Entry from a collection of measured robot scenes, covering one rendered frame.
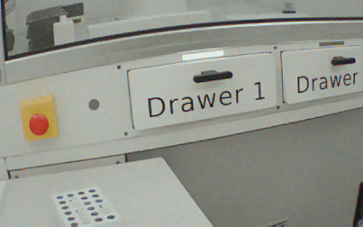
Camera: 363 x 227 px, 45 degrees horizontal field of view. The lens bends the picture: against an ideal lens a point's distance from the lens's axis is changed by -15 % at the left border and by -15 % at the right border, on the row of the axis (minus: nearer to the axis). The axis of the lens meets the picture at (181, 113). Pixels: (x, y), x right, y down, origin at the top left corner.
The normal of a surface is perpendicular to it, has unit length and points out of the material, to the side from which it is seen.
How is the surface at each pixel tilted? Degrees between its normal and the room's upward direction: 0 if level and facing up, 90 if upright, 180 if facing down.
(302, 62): 90
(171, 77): 90
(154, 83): 90
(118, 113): 90
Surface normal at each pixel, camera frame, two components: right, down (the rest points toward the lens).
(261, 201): 0.28, 0.28
